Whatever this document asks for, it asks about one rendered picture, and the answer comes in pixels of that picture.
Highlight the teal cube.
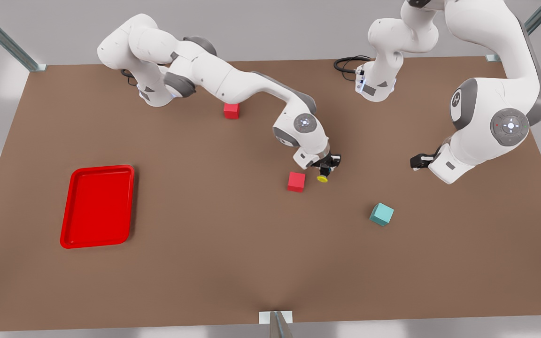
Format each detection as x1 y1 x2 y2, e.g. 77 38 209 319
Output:
370 203 394 227

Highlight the red rectangular tray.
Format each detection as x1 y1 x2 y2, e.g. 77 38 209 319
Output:
60 165 135 249

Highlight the silver frame post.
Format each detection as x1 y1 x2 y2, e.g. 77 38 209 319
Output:
258 310 294 338
0 2 47 72
486 0 541 62

